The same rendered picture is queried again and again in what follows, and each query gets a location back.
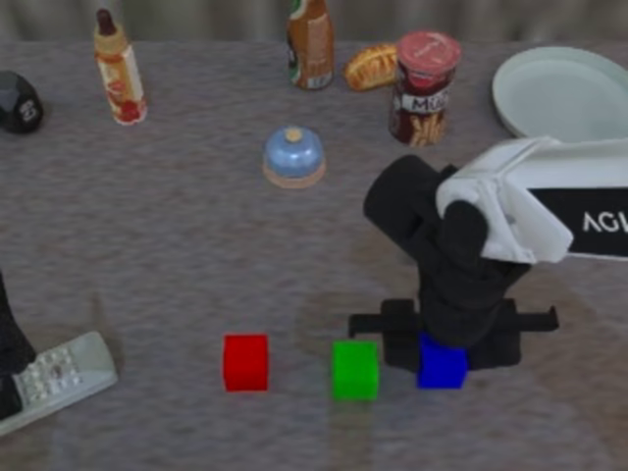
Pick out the red cube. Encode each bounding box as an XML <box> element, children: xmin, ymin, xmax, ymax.
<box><xmin>222</xmin><ymin>334</ymin><xmax>271</xmax><ymax>393</ymax></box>

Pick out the black dumbbell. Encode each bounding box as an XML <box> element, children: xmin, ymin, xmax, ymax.
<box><xmin>0</xmin><ymin>70</ymin><xmax>45</xmax><ymax>134</ymax></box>

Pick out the brown glass bottle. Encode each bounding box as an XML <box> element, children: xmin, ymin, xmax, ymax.
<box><xmin>285</xmin><ymin>0</ymin><xmax>337</xmax><ymax>91</ymax></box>

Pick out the green cube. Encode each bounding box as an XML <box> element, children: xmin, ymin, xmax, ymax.
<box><xmin>331</xmin><ymin>340</ymin><xmax>381</xmax><ymax>401</ymax></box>

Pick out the sauce bottle with red label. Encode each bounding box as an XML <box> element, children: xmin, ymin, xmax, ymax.
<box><xmin>93</xmin><ymin>8</ymin><xmax>149</xmax><ymax>127</ymax></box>

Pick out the bread loaf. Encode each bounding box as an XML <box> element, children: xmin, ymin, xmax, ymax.
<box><xmin>342</xmin><ymin>42</ymin><xmax>399</xmax><ymax>93</ymax></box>

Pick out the red snack can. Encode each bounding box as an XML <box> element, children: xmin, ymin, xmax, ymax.
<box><xmin>388</xmin><ymin>30</ymin><xmax>463</xmax><ymax>148</ymax></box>

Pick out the white plate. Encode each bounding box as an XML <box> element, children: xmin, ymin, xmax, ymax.
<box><xmin>491</xmin><ymin>46</ymin><xmax>628</xmax><ymax>144</ymax></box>

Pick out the grey remote control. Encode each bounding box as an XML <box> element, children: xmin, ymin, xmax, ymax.
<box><xmin>0</xmin><ymin>331</ymin><xmax>120</xmax><ymax>439</ymax></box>

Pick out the blue cube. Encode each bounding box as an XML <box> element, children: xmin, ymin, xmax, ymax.
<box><xmin>416</xmin><ymin>332</ymin><xmax>468</xmax><ymax>391</ymax></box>

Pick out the blue service bell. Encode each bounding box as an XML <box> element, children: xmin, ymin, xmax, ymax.
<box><xmin>261</xmin><ymin>126</ymin><xmax>328</xmax><ymax>189</ymax></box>

